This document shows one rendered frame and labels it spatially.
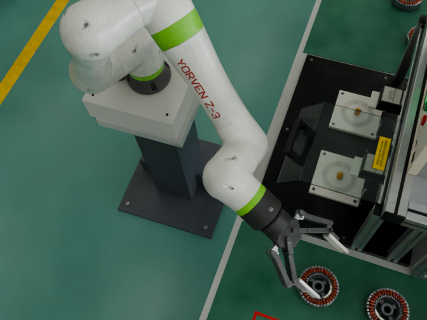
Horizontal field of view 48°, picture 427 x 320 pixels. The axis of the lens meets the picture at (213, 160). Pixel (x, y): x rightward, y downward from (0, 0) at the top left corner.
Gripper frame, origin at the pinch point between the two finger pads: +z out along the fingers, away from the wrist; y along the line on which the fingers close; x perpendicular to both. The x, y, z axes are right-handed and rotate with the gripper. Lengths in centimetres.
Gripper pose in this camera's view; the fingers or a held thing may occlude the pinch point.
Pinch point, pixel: (328, 271)
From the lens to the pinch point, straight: 123.2
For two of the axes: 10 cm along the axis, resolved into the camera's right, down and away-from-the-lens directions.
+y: -6.0, 7.3, -3.4
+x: 3.4, -1.5, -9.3
